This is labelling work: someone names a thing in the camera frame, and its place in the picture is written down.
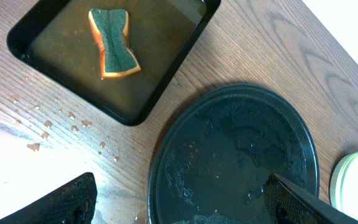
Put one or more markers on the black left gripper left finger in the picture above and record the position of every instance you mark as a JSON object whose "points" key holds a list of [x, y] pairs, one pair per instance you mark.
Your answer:
{"points": [[72, 203]]}

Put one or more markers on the orange green sponge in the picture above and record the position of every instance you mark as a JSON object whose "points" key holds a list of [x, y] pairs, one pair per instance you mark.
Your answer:
{"points": [[110, 30]]}

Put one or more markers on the black rectangular water tray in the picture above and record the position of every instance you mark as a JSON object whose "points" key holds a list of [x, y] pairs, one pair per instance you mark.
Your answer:
{"points": [[55, 38]]}

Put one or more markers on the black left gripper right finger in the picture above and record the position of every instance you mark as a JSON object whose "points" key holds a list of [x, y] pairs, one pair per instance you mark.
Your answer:
{"points": [[288, 203]]}

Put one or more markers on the light green plate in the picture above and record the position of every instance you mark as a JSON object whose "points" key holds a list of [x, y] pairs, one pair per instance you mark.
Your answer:
{"points": [[343, 187]]}

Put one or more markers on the black round tray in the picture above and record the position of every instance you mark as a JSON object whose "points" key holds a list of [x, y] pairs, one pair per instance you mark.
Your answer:
{"points": [[214, 161]]}

